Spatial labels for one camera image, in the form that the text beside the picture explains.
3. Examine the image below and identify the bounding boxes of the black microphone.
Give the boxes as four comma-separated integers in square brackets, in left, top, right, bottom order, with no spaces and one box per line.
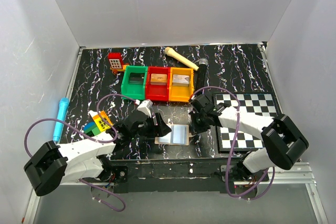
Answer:
[195,58,208,95]

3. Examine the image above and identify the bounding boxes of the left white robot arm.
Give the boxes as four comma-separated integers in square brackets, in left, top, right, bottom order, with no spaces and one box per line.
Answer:
[24,111,172,196]

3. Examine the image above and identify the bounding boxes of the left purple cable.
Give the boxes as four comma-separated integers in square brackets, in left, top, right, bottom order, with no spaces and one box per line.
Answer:
[24,93,142,212]

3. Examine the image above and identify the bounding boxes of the green plastic bin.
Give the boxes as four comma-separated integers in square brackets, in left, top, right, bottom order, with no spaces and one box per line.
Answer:
[121,66,148,100]

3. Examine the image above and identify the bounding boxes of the card box in yellow bin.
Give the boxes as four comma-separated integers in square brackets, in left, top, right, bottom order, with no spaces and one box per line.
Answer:
[172,74,190,87]

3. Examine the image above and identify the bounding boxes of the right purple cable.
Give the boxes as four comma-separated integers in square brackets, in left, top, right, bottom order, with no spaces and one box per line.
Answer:
[191,86,276,200]

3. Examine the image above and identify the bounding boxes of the red plastic bin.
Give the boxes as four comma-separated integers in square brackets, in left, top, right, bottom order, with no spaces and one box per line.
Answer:
[145,66,170,102]

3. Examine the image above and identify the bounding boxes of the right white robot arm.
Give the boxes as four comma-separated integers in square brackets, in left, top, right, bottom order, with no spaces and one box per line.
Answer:
[190,94,309,180]

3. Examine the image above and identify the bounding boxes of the beige leather card holder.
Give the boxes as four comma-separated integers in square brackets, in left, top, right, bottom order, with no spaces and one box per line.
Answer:
[154,124,198,146]

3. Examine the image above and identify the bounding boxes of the yellow green toy block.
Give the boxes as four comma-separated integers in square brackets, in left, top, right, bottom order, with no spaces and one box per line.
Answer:
[83,110,111,137]

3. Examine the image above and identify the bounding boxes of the red toy block building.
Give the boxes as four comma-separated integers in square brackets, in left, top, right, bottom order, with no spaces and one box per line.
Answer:
[108,52,129,75]

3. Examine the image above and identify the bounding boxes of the blue plastic card sleeves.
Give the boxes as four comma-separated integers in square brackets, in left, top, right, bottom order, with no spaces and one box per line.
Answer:
[159,125,190,144]

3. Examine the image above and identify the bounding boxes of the card box in red bin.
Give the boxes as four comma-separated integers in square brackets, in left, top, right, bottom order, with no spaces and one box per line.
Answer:
[150,73,167,86]

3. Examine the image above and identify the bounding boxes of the black white chessboard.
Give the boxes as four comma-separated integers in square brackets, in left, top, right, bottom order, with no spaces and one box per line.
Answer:
[213,92,279,153]

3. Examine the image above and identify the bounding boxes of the yellow plastic bin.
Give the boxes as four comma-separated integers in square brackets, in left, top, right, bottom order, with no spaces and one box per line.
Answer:
[169,67,194,102]

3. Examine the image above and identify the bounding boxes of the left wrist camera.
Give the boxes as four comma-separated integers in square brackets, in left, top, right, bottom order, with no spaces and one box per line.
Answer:
[137,100,153,118]

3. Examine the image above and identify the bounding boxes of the purple cable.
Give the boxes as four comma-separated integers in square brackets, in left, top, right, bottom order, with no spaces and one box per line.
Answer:
[191,86,276,200]
[24,93,142,212]

